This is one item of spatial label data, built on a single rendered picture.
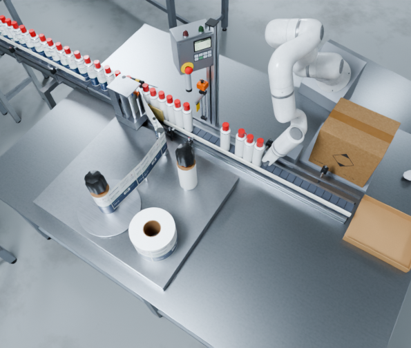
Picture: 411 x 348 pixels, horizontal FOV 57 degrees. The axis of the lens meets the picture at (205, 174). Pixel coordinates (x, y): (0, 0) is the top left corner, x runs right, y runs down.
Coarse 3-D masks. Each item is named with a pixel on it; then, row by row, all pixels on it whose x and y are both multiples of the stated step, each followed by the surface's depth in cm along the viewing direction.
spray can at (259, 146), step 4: (260, 140) 177; (256, 144) 179; (260, 144) 177; (264, 144) 181; (256, 148) 180; (260, 148) 179; (264, 148) 181; (256, 152) 181; (260, 152) 181; (256, 156) 184; (260, 156) 184; (252, 160) 190; (256, 160) 187; (260, 160) 188; (256, 164) 190; (260, 164) 192
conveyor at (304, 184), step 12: (108, 96) 222; (180, 132) 206; (192, 132) 206; (204, 132) 206; (204, 144) 202; (216, 144) 201; (228, 156) 197; (252, 168) 193; (264, 168) 193; (276, 168) 192; (276, 180) 189; (288, 180) 189; (300, 180) 188; (312, 192) 185; (324, 192) 185; (324, 204) 181; (336, 204) 181; (348, 204) 181
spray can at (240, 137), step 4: (240, 128) 181; (240, 132) 180; (244, 132) 180; (236, 136) 184; (240, 136) 181; (244, 136) 182; (236, 140) 184; (240, 140) 182; (244, 140) 183; (236, 144) 187; (240, 144) 185; (236, 148) 190; (240, 148) 188; (236, 152) 192; (240, 152) 191; (240, 156) 194
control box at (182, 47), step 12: (192, 24) 162; (204, 24) 161; (180, 36) 158; (192, 36) 158; (204, 36) 159; (180, 48) 159; (192, 48) 161; (180, 60) 164; (192, 60) 167; (204, 60) 170; (180, 72) 171
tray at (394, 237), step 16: (368, 208) 185; (384, 208) 184; (352, 224) 180; (368, 224) 180; (384, 224) 180; (400, 224) 180; (352, 240) 173; (368, 240) 176; (384, 240) 176; (400, 240) 176; (384, 256) 168; (400, 256) 172
